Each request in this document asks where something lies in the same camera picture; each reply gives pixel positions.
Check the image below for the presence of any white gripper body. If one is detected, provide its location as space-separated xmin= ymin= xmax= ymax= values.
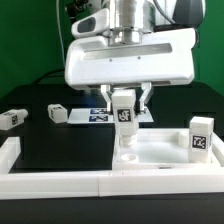
xmin=65 ymin=28 xmax=196 ymax=89

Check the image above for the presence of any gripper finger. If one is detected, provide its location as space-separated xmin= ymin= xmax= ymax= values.
xmin=100 ymin=85 xmax=113 ymax=115
xmin=135 ymin=82 xmax=153 ymax=113

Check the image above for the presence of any white square table top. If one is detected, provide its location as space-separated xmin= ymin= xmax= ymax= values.
xmin=112 ymin=128 xmax=224 ymax=170

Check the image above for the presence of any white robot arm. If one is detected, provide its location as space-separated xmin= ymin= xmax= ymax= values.
xmin=65 ymin=0 xmax=206 ymax=111

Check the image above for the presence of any white marker sheet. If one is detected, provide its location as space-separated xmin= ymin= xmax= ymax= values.
xmin=68 ymin=108 xmax=154 ymax=124

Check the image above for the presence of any white U-shaped fence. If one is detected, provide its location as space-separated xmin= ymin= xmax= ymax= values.
xmin=0 ymin=137 xmax=224 ymax=200

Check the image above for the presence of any black cable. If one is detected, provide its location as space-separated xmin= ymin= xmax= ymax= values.
xmin=31 ymin=67 xmax=68 ymax=86

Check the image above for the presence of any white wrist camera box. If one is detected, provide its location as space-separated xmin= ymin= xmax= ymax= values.
xmin=71 ymin=8 xmax=110 ymax=38

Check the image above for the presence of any white hanging cable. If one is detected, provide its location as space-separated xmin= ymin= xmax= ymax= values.
xmin=55 ymin=0 xmax=68 ymax=68

